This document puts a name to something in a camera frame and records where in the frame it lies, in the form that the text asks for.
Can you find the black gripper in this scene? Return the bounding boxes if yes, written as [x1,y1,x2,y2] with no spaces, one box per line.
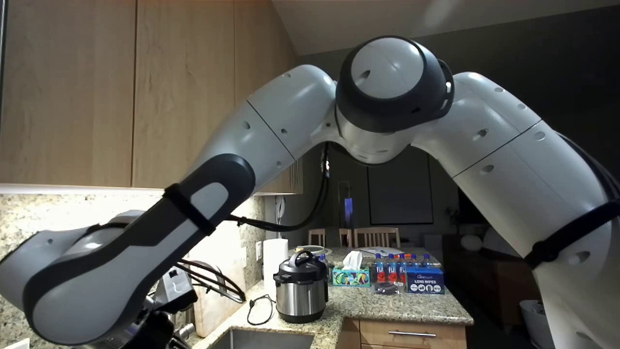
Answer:
[124,308,179,349]

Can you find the white paper towel roll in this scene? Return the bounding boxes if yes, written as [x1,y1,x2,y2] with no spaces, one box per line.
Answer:
[262,236,291,281]

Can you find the steel pressure cooker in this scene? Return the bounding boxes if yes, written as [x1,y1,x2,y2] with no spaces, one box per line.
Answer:
[272,248,332,325]

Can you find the green tissue box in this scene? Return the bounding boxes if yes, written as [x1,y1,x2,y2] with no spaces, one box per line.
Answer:
[332,250,372,289]

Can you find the blue drink pack box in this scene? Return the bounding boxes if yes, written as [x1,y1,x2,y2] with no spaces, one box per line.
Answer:
[374,250,448,296]

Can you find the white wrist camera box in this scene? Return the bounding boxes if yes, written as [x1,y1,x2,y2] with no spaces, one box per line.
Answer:
[152,263,200,316]

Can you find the black cooker power cord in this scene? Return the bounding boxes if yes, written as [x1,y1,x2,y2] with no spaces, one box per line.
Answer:
[245,292,278,327]

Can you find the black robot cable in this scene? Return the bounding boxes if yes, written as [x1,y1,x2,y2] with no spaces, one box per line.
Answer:
[173,143,336,306]

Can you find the wide light wooden wall cabinet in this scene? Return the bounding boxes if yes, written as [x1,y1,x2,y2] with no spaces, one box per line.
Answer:
[0,0,307,197]

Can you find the wooden drawer with steel handle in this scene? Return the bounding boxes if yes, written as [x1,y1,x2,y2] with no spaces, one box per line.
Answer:
[357,320,469,349]

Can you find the dark wall screen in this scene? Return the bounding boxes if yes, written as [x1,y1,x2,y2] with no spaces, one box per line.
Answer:
[369,153,436,226]

